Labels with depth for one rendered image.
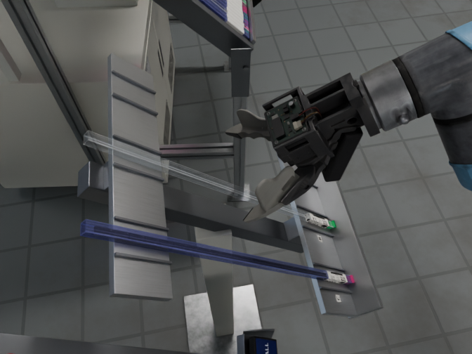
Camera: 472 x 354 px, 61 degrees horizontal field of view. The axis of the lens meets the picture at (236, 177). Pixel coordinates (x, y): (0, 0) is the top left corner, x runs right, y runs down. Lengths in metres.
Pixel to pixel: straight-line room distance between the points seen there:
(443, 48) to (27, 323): 1.48
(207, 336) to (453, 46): 1.19
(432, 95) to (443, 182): 1.41
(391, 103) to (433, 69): 0.05
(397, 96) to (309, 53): 1.76
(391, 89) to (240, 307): 1.11
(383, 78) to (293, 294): 1.12
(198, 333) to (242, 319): 0.16
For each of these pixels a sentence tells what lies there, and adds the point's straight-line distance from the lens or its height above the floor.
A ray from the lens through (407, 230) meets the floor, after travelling 1.71.
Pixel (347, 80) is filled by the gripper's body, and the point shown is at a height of 1.11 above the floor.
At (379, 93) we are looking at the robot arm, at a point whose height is 1.11.
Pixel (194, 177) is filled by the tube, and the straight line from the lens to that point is 0.54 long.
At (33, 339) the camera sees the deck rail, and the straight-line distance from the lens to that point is 0.50.
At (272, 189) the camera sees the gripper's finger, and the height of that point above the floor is 1.00.
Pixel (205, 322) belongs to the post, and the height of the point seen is 0.01.
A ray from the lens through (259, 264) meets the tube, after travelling 0.56.
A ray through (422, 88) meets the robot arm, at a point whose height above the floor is 1.12.
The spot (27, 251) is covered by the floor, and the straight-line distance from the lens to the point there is 1.73.
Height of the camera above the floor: 1.44
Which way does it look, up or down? 58 degrees down
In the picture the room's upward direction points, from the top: straight up
